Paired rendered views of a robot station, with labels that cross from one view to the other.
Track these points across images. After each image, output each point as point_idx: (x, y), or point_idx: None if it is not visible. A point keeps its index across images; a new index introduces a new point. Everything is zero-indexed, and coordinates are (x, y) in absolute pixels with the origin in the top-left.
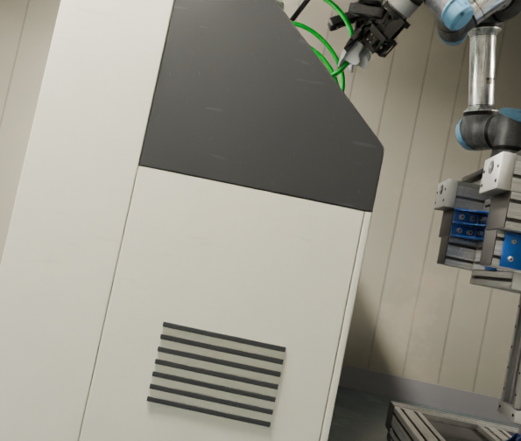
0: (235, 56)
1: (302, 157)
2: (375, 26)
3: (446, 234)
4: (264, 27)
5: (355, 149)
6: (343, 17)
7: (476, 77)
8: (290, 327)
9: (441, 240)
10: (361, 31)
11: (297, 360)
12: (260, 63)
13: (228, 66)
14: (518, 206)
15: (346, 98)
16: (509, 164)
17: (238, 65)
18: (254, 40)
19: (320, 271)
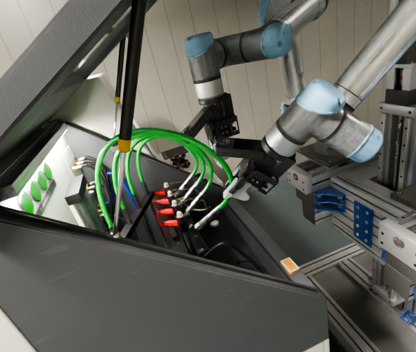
0: (150, 332)
1: (262, 348)
2: (261, 172)
3: (308, 204)
4: (165, 291)
5: (304, 315)
6: (208, 151)
7: (291, 77)
8: None
9: (303, 203)
10: (245, 179)
11: None
12: (182, 320)
13: (149, 344)
14: None
15: (282, 289)
16: None
17: (160, 336)
18: (162, 308)
19: None
